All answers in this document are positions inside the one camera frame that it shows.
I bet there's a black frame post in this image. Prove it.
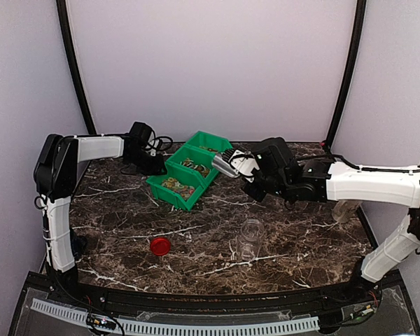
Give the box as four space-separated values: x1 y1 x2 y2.
322 0 367 152
55 0 97 135

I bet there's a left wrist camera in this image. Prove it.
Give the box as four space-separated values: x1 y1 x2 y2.
127 122 155 148

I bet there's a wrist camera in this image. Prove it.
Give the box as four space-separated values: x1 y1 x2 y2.
253 137 294 171
127 122 155 148

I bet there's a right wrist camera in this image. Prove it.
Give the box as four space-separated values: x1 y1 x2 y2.
253 137 294 171

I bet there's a beige ceramic mug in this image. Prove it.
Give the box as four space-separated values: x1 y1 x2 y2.
332 200 361 223

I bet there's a black front rail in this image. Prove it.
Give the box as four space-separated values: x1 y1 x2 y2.
78 283 350 316

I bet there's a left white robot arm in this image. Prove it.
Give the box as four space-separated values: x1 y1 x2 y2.
34 133 171 305

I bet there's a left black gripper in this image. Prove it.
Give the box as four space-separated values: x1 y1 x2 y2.
125 148 165 176

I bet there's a clear glass jar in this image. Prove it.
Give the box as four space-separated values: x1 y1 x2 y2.
236 218 266 261

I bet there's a metal scoop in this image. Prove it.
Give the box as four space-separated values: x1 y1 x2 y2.
211 153 239 179

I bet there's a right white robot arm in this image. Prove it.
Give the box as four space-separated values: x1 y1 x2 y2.
222 148 420 304

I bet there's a green bin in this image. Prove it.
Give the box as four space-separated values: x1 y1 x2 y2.
146 170 204 211
167 144 218 189

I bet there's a red jar lid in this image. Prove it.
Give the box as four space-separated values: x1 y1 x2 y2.
150 237 171 256

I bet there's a dark blue mug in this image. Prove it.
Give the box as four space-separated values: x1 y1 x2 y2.
70 229 88 261

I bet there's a left black frame post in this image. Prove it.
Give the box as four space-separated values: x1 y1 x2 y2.
55 0 97 135

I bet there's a small green circuit board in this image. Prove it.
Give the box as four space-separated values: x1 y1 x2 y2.
85 314 117 330

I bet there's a green bin end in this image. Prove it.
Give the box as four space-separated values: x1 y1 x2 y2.
185 131 232 153

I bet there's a white slotted cable duct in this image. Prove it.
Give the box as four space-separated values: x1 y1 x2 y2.
30 298 320 335

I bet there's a right black frame post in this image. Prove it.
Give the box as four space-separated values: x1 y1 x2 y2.
322 0 367 152

